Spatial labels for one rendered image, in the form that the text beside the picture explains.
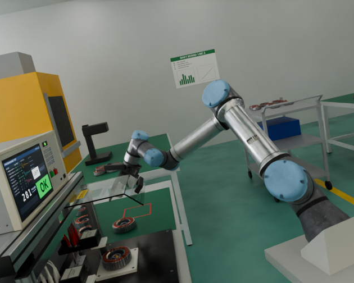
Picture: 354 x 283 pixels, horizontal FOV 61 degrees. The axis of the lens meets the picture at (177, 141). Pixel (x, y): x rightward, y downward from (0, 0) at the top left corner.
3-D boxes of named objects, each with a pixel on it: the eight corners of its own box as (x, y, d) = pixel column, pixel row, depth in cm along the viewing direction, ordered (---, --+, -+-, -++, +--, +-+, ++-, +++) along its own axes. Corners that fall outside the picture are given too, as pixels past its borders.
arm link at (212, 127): (245, 98, 135) (164, 159, 151) (234, 87, 126) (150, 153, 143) (257, 117, 129) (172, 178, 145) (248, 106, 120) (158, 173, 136)
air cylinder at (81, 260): (90, 266, 119) (86, 254, 118) (86, 278, 112) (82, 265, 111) (77, 269, 119) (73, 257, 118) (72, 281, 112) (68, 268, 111)
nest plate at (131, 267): (139, 250, 124) (137, 247, 124) (136, 271, 109) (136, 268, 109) (102, 258, 123) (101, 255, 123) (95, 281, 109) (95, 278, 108)
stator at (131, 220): (139, 222, 155) (137, 215, 154) (130, 233, 145) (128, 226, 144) (119, 223, 158) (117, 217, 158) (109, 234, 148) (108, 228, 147)
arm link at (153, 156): (172, 157, 134) (158, 145, 141) (157, 150, 126) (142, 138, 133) (162, 172, 135) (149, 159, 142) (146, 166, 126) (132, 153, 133)
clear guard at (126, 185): (145, 184, 130) (142, 170, 129) (144, 205, 106) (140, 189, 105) (69, 201, 128) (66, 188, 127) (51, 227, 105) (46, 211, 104)
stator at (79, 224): (82, 231, 160) (80, 224, 159) (72, 227, 168) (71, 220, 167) (100, 221, 167) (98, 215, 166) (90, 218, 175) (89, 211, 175)
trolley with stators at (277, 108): (291, 167, 404) (280, 92, 385) (336, 192, 305) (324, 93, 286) (248, 177, 401) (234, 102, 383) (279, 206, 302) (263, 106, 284)
